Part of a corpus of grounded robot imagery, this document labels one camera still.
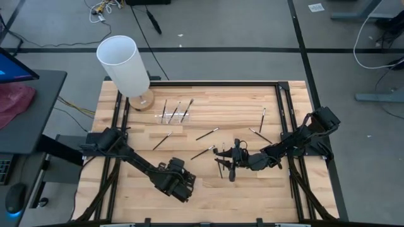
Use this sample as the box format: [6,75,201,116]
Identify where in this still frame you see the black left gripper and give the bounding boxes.
[159,172,197,204]

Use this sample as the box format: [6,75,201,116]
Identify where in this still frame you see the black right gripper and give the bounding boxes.
[213,138,252,183]

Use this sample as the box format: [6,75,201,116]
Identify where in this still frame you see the clear acrylic brush organizer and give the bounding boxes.
[154,107,192,125]

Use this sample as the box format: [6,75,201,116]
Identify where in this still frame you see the white shade wooden base lamp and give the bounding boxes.
[96,35,155,112]

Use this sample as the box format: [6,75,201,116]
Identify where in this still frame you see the black stick-shaped device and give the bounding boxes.
[145,8,163,35]

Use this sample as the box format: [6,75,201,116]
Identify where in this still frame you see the black side desk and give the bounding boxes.
[0,69,68,155]

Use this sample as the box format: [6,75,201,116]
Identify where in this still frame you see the black computer mouse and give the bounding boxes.
[4,182,28,216]

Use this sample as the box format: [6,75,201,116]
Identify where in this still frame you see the grey desk foot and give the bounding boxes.
[330,0,395,23]
[354,86,404,104]

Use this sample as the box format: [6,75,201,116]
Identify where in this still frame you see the black box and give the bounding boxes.
[125,0,172,6]

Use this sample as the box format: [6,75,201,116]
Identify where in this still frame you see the black keyboard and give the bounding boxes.
[0,153,14,186]

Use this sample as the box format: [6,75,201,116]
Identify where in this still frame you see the white paper sheet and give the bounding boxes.
[307,3,326,13]

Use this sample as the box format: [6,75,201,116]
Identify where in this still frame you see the pink cloth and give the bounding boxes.
[0,82,37,130]

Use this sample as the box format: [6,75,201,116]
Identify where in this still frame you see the computer monitor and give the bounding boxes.
[0,47,40,84]

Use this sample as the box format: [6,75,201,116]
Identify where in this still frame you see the black aluminium rig frame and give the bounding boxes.
[71,75,350,227]

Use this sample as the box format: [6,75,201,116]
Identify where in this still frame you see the grey desk leg frame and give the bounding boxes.
[30,134,85,209]

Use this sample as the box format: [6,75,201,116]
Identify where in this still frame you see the white floor cable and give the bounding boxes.
[352,12,404,70]

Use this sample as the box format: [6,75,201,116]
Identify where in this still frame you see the white and yellow cable bundle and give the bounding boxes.
[83,0,123,24]

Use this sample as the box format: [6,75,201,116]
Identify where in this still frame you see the black cable tangle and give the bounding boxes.
[374,13,404,48]

